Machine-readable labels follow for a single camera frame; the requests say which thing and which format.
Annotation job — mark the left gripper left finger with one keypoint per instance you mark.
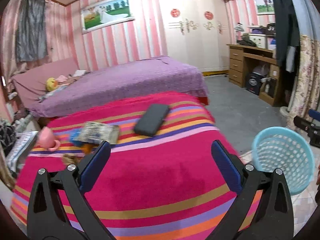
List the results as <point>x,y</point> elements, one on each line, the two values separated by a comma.
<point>91,166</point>

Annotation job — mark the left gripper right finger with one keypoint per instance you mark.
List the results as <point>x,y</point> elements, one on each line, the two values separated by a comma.
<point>230,166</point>

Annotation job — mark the orange fruit peel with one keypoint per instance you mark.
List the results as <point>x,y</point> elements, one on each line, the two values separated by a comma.
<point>87,148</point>

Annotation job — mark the patterned snack bag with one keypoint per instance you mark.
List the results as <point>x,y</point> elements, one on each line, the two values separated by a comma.
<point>97,132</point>

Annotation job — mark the blue plastic wrapper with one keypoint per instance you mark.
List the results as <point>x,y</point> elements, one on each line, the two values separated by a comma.
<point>73,137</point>

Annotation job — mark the floral curtain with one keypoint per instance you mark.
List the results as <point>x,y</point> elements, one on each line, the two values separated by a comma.
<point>307,90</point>

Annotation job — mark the light blue plastic basket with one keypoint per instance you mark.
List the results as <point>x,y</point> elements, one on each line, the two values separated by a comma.
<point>280,147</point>

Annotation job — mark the black rectangular case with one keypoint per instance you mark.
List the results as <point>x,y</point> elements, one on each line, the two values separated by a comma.
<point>152,119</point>

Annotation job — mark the pink plastic cup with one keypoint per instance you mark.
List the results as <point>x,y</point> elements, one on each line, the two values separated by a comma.
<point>47,140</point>

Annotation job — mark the wooden desk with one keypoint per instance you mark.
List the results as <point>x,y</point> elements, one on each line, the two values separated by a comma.
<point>245,59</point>

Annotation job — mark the striped pink bed cover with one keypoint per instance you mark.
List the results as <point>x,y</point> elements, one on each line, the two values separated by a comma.
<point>161,187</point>

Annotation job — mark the black box under desk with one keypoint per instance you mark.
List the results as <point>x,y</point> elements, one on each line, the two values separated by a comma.
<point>253,83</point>

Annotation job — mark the yellow duck plush toy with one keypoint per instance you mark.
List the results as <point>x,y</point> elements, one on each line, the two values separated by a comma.
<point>51,84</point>

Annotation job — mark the purple dotted bed cover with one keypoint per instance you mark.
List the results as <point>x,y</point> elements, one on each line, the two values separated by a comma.
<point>129,80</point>

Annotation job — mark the dark hanging jacket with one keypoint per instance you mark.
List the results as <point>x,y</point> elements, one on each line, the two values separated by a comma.
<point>287,34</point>

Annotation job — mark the pink headboard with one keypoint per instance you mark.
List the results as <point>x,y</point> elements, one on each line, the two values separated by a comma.
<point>31,84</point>

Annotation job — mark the white storage box on desk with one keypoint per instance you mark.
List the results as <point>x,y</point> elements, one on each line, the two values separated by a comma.
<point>259,39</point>

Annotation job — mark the desk lamp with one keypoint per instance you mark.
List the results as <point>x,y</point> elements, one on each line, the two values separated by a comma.
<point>238,30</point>

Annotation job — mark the grey curtain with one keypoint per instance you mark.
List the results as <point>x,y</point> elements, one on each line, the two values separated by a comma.
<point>31,36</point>

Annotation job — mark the white wardrobe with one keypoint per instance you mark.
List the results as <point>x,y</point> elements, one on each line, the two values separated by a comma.
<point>197,33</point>

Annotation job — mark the wedding photo wall picture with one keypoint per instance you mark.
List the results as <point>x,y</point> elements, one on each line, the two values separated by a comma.
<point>105,13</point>

